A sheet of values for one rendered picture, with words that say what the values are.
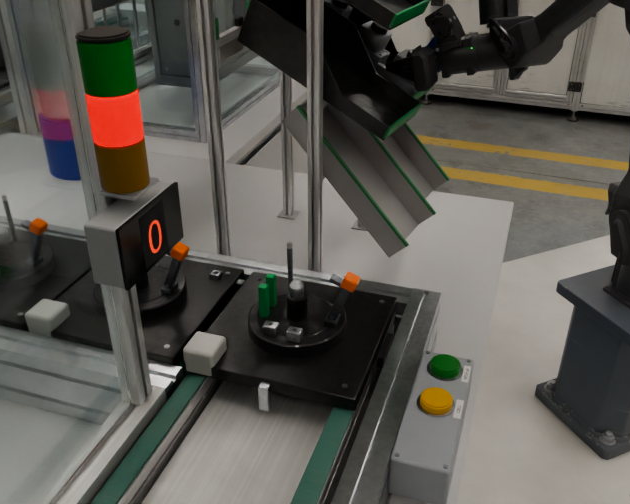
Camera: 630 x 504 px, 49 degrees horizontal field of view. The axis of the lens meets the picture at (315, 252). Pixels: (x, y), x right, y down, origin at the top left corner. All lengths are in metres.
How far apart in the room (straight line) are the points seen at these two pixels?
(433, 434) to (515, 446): 0.18
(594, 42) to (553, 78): 0.32
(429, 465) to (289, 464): 0.17
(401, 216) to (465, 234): 0.31
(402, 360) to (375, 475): 0.22
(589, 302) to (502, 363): 0.24
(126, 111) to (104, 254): 0.14
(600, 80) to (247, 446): 4.25
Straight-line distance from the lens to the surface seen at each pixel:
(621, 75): 4.90
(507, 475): 0.97
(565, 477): 0.99
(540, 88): 4.92
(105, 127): 0.70
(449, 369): 0.93
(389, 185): 1.22
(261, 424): 0.93
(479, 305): 1.27
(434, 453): 0.84
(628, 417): 1.02
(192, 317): 1.03
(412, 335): 1.02
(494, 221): 1.56
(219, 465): 0.88
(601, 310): 0.94
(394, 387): 0.93
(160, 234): 0.77
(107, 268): 0.73
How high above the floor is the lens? 1.56
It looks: 30 degrees down
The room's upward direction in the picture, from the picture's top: straight up
